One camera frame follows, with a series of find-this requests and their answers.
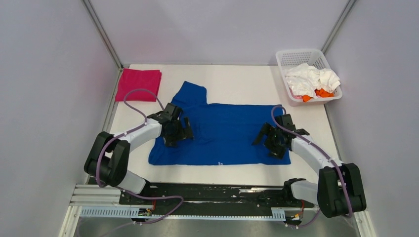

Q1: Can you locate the left aluminium frame post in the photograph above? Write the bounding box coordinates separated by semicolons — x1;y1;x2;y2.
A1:
81;0;124;71

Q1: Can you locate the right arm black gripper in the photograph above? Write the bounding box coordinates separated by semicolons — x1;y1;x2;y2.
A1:
251;123;286;160

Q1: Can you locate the folded pink t shirt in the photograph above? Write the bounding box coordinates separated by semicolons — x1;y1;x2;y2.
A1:
115;68;162;102

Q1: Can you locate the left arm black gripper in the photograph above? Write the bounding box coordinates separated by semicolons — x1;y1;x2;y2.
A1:
164;117;194;148

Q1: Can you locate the white slotted cable duct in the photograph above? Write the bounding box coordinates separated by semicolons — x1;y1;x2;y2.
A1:
80;206;286;221

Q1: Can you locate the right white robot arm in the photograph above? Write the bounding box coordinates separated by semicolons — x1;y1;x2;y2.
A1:
253;114;367;218

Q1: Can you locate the blue t shirt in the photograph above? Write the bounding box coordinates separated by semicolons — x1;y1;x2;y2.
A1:
148;81;291;165

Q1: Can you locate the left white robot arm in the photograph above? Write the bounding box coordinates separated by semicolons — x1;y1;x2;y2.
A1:
84;103;274;204

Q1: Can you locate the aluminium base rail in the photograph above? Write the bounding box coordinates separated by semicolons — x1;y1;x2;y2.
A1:
70;185;320;215

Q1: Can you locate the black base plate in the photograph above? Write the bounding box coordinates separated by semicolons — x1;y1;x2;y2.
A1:
119;183;314;214

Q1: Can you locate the white crumpled t shirt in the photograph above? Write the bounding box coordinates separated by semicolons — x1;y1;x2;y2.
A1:
284;63;340;99

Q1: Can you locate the right aluminium frame post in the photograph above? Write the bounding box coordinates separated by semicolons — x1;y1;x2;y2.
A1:
321;0;357;54

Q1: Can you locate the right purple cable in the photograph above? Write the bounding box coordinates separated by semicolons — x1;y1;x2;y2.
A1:
271;105;354;229

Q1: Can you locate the aluminium frame post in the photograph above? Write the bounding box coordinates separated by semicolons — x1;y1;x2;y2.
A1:
321;0;357;54
81;0;124;71

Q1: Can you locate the orange garment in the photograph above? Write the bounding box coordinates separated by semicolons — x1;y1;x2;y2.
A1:
302;89;334;103

